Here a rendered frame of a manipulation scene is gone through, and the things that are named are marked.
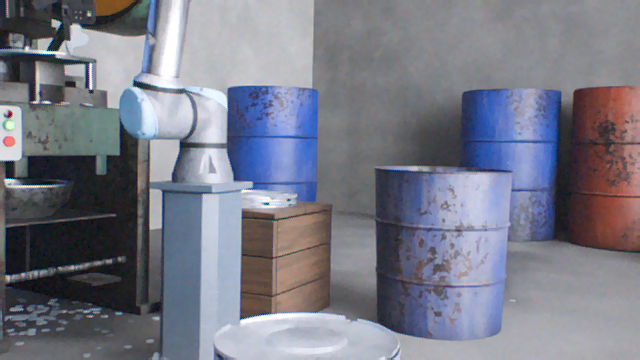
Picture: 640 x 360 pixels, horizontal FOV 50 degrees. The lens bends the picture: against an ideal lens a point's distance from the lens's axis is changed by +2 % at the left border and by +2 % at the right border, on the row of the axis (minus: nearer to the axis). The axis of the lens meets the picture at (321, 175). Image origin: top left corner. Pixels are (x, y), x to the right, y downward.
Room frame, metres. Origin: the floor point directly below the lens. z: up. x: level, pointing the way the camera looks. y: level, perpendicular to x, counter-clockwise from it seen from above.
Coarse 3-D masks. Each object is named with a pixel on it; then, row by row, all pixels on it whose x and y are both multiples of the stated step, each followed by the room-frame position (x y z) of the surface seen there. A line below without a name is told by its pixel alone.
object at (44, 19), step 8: (0, 0) 1.99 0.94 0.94; (8, 0) 1.98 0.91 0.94; (16, 0) 1.99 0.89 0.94; (24, 0) 1.99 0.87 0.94; (0, 8) 1.99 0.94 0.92; (8, 8) 1.98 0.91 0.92; (16, 8) 1.99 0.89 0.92; (24, 8) 1.99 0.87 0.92; (32, 8) 2.01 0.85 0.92; (48, 8) 2.04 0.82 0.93; (0, 16) 1.99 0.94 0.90; (8, 16) 1.98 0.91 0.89; (16, 16) 1.99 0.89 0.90; (24, 16) 1.99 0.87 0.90; (32, 16) 2.01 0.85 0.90; (40, 16) 2.03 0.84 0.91; (48, 16) 2.05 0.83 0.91; (48, 24) 2.09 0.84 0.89
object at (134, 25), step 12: (60, 0) 2.36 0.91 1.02; (144, 0) 2.20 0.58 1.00; (60, 12) 2.71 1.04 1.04; (132, 12) 2.23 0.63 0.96; (144, 12) 2.26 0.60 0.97; (84, 24) 2.48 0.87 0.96; (96, 24) 2.59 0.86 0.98; (108, 24) 2.29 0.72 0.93; (120, 24) 2.29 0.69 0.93; (132, 24) 2.31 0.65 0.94; (144, 24) 2.34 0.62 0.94; (132, 36) 2.46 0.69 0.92
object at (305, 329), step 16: (240, 320) 1.13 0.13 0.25; (256, 320) 1.16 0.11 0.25; (272, 320) 1.16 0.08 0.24; (288, 320) 1.16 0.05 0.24; (304, 320) 1.16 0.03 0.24; (320, 320) 1.16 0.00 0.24; (336, 320) 1.17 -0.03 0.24; (224, 336) 1.06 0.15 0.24; (240, 336) 1.06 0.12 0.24; (256, 336) 1.06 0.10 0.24; (272, 336) 1.04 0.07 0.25; (288, 336) 1.05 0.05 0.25; (304, 336) 1.05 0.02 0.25; (320, 336) 1.05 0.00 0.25; (336, 336) 1.05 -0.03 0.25; (352, 336) 1.07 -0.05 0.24; (368, 336) 1.08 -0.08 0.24; (384, 336) 1.08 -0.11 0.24; (224, 352) 0.97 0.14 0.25; (240, 352) 0.98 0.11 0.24; (256, 352) 0.98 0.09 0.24; (272, 352) 0.98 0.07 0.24; (288, 352) 0.98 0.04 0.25; (304, 352) 0.98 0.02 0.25; (320, 352) 0.99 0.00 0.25; (336, 352) 0.99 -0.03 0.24; (352, 352) 0.99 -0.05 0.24; (368, 352) 0.99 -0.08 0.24; (384, 352) 1.00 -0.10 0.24
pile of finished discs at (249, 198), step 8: (248, 192) 2.20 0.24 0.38; (256, 192) 2.21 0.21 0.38; (264, 192) 2.29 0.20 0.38; (272, 192) 2.30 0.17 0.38; (280, 192) 2.28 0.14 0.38; (288, 192) 2.25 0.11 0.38; (248, 200) 2.02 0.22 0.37; (256, 200) 2.09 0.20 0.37; (264, 200) 2.03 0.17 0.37; (272, 200) 2.04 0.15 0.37; (280, 200) 2.06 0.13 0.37; (288, 200) 2.11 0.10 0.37
